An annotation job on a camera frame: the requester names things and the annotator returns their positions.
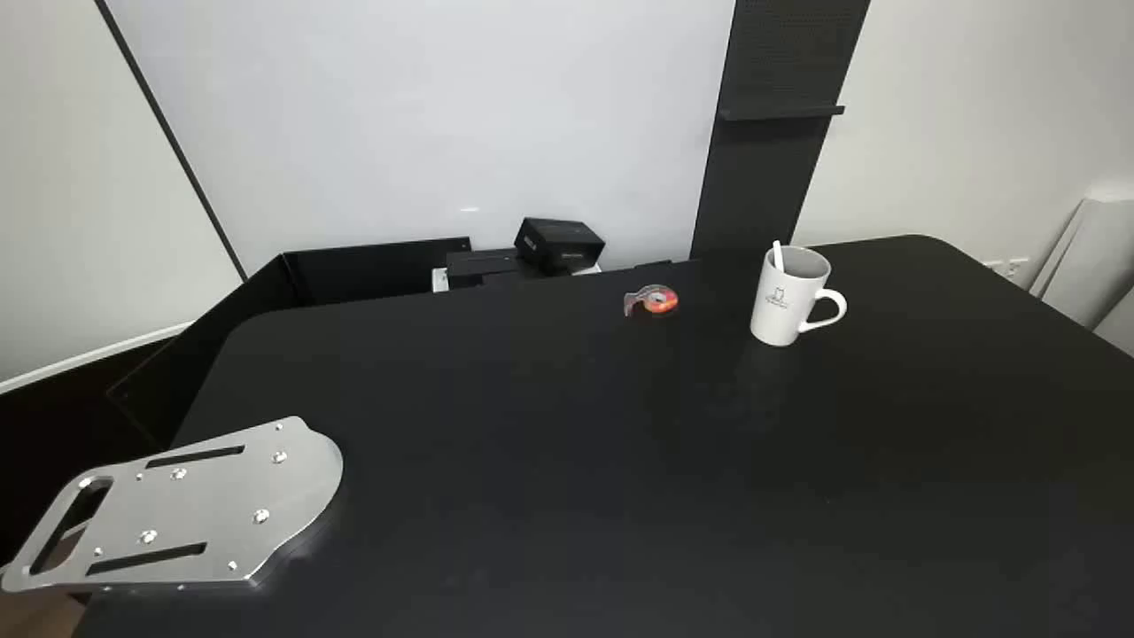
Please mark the white ceramic mug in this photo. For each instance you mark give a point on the white ceramic mug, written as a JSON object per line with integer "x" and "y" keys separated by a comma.
{"x": 796, "y": 304}

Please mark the black box with blue label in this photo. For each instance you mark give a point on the black box with blue label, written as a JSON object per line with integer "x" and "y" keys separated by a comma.
{"x": 558, "y": 245}

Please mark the orange tape dispenser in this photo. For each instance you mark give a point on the orange tape dispenser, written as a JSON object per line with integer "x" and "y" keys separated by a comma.
{"x": 656, "y": 300}

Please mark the black vertical pillar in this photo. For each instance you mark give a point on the black vertical pillar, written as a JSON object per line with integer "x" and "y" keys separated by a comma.
{"x": 778, "y": 98}

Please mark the silver metal mounting plate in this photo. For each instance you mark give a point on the silver metal mounting plate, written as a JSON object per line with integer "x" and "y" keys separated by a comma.
{"x": 208, "y": 511}

